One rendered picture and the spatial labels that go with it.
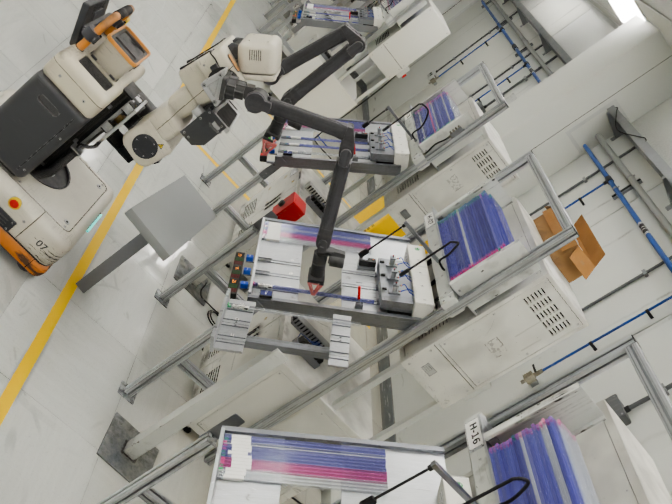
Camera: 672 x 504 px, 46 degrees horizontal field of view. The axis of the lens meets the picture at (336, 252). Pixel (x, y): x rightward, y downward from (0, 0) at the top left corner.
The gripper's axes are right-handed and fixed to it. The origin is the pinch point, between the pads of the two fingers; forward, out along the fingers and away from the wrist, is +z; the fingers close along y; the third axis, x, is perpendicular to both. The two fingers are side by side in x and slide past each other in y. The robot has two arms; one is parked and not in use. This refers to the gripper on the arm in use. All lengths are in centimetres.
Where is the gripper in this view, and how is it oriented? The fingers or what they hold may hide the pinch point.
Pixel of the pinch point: (313, 292)
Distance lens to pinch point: 325.6
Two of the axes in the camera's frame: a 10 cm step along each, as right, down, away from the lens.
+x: -9.8, -1.6, -0.7
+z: -1.8, 8.5, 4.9
